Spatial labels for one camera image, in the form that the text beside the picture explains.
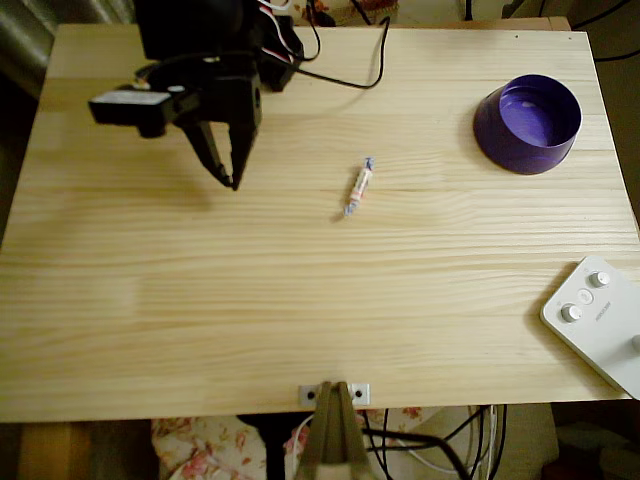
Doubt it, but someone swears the white red candy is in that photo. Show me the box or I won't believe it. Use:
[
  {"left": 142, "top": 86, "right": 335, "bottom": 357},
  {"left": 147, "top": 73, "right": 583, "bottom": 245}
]
[{"left": 342, "top": 156, "right": 377, "bottom": 219}]

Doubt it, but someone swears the purple bowl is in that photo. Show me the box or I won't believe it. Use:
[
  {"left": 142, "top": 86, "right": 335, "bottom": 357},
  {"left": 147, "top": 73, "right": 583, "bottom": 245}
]
[{"left": 472, "top": 74, "right": 584, "bottom": 176}]

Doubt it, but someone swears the grey curtain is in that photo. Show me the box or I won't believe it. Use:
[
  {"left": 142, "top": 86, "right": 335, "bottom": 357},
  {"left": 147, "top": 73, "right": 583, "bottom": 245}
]
[{"left": 0, "top": 0, "right": 137, "bottom": 99}]

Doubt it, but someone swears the black stand pole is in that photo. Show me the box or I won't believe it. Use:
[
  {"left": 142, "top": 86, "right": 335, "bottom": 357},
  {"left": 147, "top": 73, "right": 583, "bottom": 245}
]
[{"left": 237, "top": 413, "right": 314, "bottom": 480}]

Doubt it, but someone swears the wooden table leg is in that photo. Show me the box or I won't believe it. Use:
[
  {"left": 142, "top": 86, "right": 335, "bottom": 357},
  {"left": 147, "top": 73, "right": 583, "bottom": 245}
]
[{"left": 19, "top": 422, "right": 94, "bottom": 480}]

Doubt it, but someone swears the white control box with knobs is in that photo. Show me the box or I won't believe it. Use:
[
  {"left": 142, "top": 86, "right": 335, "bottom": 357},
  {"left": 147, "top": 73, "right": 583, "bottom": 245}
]
[{"left": 539, "top": 254, "right": 640, "bottom": 401}]

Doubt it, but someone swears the black camera box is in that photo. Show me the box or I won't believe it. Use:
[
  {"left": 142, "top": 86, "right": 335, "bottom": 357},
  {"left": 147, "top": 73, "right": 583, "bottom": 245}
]
[{"left": 88, "top": 85, "right": 174, "bottom": 140}]

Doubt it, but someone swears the thin black cable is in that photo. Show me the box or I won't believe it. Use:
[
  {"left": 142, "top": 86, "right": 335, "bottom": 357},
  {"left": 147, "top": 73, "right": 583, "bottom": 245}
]
[{"left": 298, "top": 0, "right": 322, "bottom": 63}]

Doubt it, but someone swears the thick black cable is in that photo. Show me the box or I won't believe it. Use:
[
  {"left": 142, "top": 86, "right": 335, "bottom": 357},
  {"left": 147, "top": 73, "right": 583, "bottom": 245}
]
[{"left": 292, "top": 14, "right": 392, "bottom": 91}]

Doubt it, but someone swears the grey metal bracket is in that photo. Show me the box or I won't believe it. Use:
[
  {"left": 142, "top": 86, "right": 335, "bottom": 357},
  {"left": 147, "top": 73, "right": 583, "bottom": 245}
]
[{"left": 298, "top": 382, "right": 371, "bottom": 405}]

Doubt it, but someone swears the white cable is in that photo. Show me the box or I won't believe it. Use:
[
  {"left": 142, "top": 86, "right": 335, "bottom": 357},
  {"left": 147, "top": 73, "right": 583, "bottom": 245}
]
[{"left": 284, "top": 405, "right": 500, "bottom": 476}]

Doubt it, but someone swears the black cable bundle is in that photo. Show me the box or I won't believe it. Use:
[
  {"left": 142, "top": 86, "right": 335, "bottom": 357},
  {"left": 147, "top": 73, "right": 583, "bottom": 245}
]
[{"left": 359, "top": 404, "right": 509, "bottom": 480}]

